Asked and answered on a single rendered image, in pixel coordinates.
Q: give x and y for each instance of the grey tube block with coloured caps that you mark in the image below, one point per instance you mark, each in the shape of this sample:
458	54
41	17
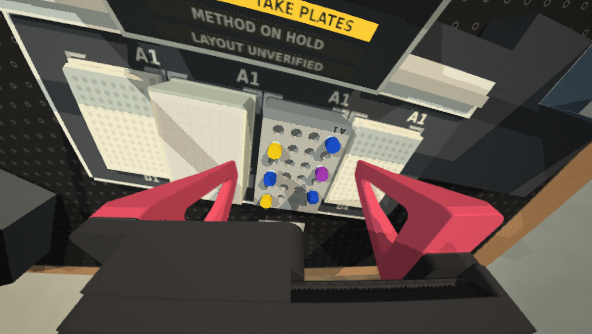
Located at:
301	131

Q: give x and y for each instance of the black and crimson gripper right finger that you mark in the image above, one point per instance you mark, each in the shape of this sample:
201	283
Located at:
439	220

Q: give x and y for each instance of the cream benchtop instrument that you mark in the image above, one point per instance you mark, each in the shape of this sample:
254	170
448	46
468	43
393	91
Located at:
26	222

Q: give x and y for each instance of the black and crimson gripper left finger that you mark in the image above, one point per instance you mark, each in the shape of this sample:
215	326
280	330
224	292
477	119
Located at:
170	201

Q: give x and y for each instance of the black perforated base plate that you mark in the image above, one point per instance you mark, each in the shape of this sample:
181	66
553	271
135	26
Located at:
34	147

